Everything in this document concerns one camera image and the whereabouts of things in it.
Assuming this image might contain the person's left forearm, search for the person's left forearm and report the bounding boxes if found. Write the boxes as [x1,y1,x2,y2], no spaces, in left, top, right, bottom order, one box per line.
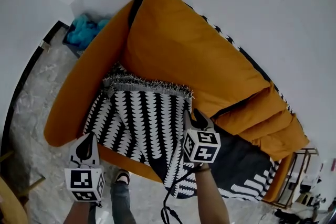
[62,200,92,224]

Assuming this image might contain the person's left leg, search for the person's left leg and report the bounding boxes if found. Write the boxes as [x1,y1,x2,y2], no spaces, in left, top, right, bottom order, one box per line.
[110,180,137,224]

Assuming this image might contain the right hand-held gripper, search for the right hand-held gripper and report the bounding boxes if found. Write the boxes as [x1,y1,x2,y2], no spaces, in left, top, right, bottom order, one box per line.
[182,110,221,164]

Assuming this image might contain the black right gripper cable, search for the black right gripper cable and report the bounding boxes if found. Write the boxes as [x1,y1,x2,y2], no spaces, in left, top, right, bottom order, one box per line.
[160,164,203,224]

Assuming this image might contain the blue fluffy cloth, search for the blue fluffy cloth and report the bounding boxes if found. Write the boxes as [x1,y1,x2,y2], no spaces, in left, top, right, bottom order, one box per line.
[67,14,111,45]

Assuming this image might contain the brown wooden shelf rack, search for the brown wooden shelf rack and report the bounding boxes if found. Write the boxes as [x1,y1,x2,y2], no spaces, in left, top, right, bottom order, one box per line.
[262,147,320,210]

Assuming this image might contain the round wooden table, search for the round wooden table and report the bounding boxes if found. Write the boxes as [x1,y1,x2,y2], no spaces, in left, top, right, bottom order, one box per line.
[0,149,47,224]

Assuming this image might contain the black and white patterned blanket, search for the black and white patterned blanket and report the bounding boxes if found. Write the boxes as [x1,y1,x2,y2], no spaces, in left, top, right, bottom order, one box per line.
[82,61,281,204]

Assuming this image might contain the black baseboard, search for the black baseboard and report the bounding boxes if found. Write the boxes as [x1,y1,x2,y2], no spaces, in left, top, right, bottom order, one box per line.
[0,20,70,155]

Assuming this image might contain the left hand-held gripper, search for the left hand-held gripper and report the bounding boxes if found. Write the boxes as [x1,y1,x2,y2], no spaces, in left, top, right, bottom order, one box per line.
[64,132,106,202]

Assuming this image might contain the person's right forearm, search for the person's right forearm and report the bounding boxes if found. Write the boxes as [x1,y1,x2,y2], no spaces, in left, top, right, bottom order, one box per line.
[195,162,233,224]

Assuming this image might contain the orange sofa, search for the orange sofa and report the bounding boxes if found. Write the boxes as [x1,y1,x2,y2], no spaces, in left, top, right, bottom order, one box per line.
[43,0,310,204]

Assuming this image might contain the dark storage bin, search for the dark storage bin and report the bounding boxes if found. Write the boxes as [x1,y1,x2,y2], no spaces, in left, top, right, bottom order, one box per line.
[62,22,87,58]

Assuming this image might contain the person's left shoe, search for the person's left shoe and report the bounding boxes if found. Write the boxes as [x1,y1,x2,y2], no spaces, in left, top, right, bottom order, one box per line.
[114,169,131,185]

